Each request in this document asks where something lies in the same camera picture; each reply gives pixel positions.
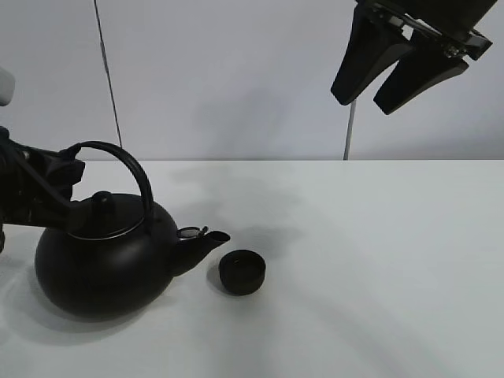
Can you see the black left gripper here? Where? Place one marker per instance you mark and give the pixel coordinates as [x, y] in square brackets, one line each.
[37, 186]

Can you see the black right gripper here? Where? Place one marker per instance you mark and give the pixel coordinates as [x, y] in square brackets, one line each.
[375, 45]

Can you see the black round tea kettle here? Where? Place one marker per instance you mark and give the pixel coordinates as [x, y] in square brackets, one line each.
[125, 253]

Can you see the small black teacup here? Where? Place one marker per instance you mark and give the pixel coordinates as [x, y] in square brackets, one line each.
[242, 272]

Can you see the thin grey right pole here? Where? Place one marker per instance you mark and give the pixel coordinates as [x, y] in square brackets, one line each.
[349, 130]

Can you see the thin dark left pole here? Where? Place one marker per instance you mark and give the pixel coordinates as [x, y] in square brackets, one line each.
[105, 62]

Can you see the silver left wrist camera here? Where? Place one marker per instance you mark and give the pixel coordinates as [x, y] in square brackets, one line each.
[7, 87]

